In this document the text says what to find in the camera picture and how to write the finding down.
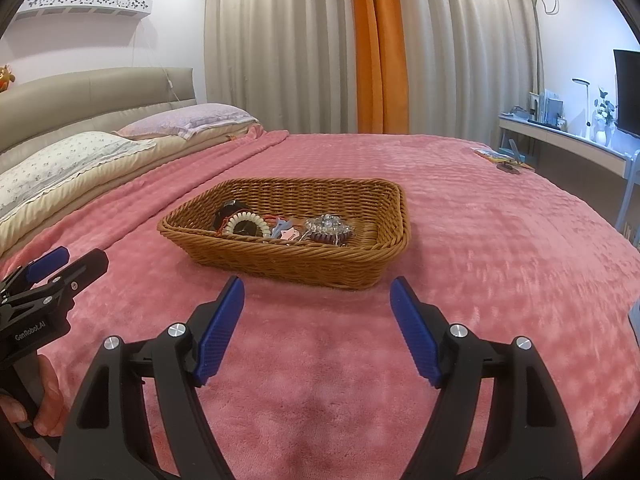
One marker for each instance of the pink cartoon charm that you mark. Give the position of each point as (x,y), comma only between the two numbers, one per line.
(289,235)

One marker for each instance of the yellow book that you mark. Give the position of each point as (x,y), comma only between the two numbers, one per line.
(487,152)

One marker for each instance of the person's left hand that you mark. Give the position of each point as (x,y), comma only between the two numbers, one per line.
(52,395)

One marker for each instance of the orange curtain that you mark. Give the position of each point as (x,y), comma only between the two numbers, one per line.
(380,60)

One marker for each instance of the white floral pillow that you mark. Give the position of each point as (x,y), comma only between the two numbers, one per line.
(65,160)

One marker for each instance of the brown wicker basket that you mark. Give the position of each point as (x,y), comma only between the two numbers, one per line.
(300,265)

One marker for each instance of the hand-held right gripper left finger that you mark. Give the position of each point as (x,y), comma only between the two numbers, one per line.
(220,330)

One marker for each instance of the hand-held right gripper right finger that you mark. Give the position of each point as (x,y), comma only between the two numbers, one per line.
(415,330)

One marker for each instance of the white long desk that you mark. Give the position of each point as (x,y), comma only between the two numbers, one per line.
(550,135)

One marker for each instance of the white vase with flowers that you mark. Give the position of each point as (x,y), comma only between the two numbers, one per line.
(600,135)

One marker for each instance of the beige curtain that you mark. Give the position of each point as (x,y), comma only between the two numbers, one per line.
(280,35)
(465,35)

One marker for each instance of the beige padded headboard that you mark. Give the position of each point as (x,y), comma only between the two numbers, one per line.
(100,90)

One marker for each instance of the blue cartoon charm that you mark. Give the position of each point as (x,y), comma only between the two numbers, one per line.
(279,225)

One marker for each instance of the lilac pillow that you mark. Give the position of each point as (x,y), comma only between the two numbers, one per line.
(190,117)

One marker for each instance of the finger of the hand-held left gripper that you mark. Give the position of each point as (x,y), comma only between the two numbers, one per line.
(85,266)
(47,262)

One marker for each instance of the books on desk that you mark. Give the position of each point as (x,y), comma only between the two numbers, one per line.
(552,107)

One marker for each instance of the black flat television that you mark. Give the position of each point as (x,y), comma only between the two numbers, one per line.
(627,90)

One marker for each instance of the brown plush toy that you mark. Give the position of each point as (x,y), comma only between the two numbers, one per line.
(6,77)

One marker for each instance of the pink fleece blanket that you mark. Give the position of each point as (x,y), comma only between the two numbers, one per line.
(450,210)

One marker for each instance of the beige folded quilt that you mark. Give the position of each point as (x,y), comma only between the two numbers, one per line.
(165,155)

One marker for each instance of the slim desk lamp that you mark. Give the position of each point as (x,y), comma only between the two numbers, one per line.
(580,80)

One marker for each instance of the small black object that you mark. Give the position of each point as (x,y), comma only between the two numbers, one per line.
(510,169)

